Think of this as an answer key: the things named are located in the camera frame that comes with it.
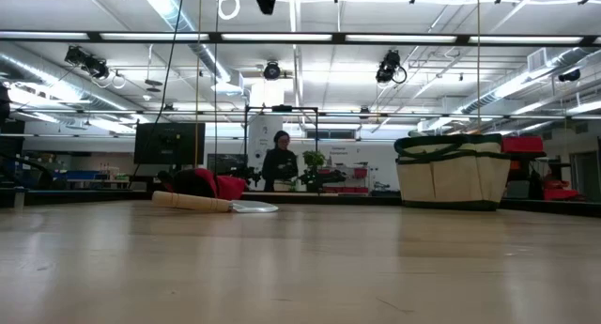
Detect red and black gardening glove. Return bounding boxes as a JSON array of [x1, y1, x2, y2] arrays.
[[157, 167, 249, 202]]

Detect wooden handled metal trowel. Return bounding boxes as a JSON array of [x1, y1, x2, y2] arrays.
[[150, 190, 280, 215]]

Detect beige gardening bag green trim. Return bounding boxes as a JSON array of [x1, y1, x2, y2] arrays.
[[393, 132, 512, 212]]

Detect green potted background plant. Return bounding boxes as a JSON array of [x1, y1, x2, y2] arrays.
[[300, 149, 330, 193]]

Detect small black screen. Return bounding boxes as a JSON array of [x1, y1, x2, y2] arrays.
[[207, 153, 249, 176]]

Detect person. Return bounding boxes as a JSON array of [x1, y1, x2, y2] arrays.
[[261, 130, 300, 193]]

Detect large black screen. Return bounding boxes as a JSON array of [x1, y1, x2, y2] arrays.
[[133, 122, 207, 166]]

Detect shelf with red bins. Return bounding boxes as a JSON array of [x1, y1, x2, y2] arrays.
[[322, 166, 371, 194]]

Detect blue bins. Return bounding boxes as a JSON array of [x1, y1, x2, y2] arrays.
[[53, 169, 100, 181]]

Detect red box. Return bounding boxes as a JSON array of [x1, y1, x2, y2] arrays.
[[501, 135, 546, 154]]

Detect red bin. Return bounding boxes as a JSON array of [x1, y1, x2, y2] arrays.
[[543, 178, 582, 202]]

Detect white cable ring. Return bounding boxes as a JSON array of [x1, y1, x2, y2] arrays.
[[218, 0, 241, 21]]

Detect silver ceiling duct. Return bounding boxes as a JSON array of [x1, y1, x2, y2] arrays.
[[135, 0, 234, 84], [462, 46, 601, 115]]

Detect yellow cable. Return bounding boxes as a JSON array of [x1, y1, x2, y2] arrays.
[[194, 0, 202, 169], [475, 0, 482, 135]]

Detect black hanging cable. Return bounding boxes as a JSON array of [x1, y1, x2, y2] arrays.
[[213, 0, 220, 156]]

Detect black aluminium table frame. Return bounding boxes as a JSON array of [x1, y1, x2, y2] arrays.
[[0, 186, 601, 218]]

